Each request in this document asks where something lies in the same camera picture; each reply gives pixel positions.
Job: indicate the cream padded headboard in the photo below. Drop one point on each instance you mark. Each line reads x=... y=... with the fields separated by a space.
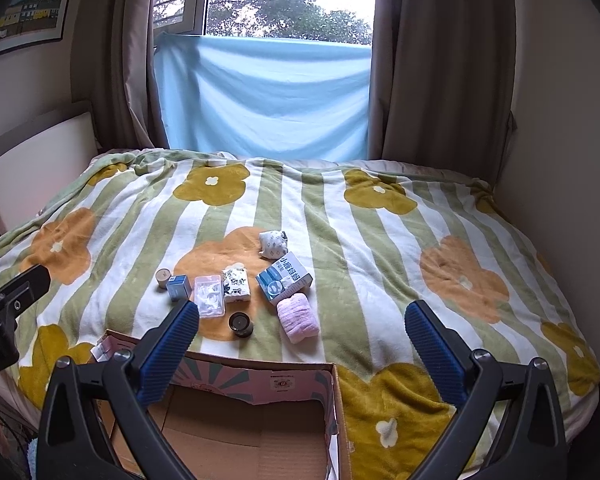
x=30 y=160

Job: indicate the light blue window cloth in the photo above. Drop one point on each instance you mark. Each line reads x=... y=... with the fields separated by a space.
x=260 y=95

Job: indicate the brown curtain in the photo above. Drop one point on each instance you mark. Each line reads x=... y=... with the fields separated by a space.
x=440 y=60
x=115 y=60

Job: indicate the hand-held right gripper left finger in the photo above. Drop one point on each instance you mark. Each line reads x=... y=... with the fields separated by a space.
x=172 y=345

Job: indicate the small jar with wooden lid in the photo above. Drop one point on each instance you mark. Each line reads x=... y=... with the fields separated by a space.
x=163 y=277

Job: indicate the tree outside window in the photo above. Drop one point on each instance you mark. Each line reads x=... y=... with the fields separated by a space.
x=280 y=0

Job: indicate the pink towel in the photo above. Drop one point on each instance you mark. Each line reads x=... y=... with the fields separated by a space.
x=298 y=320

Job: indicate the white printed tissue packet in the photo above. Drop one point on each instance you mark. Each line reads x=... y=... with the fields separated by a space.
x=236 y=285

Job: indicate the small blue box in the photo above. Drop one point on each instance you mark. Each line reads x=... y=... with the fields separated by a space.
x=178 y=289

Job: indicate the cardboard box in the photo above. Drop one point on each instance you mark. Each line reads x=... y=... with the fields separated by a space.
x=240 y=435

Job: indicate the blue and white carton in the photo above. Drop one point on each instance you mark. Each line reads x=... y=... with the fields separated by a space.
x=285 y=280

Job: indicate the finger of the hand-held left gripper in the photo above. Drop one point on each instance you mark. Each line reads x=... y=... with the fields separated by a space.
x=17 y=287

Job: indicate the striped flower print blanket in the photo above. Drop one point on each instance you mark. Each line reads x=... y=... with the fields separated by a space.
x=355 y=240

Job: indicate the window with white frame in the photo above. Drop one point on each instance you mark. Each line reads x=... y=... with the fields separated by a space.
x=190 y=0

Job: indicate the black round jar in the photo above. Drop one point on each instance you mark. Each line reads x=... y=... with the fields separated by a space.
x=241 y=325

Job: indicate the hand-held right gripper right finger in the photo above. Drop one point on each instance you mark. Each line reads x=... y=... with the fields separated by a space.
x=432 y=345

